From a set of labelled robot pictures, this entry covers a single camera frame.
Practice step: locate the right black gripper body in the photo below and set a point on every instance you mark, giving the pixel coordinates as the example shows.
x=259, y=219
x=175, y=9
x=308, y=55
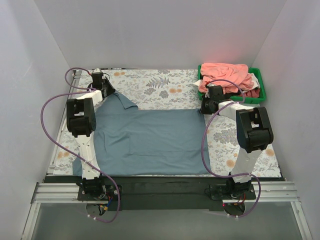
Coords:
x=204, y=106

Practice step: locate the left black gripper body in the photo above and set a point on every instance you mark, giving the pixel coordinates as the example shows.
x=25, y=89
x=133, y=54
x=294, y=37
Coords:
x=108, y=88

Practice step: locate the blue-grey t shirt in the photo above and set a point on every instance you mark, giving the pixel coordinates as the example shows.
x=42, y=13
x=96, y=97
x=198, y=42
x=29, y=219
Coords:
x=129, y=141

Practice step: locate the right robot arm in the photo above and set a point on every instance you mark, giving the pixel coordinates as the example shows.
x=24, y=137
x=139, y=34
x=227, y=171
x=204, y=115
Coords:
x=254, y=133

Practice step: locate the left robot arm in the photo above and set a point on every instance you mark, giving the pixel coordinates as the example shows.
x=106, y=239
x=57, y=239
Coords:
x=81, y=123

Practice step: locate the pink t shirt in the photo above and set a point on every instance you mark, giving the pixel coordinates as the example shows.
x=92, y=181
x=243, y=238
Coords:
x=208, y=68

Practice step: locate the dark red t shirt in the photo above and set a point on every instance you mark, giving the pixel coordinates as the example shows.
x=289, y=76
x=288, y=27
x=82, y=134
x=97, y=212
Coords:
x=253, y=93

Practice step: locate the green plastic bin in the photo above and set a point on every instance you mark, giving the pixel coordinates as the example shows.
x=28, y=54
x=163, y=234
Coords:
x=248, y=100

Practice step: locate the aluminium rail frame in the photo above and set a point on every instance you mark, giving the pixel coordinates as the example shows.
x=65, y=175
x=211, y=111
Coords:
x=275, y=214

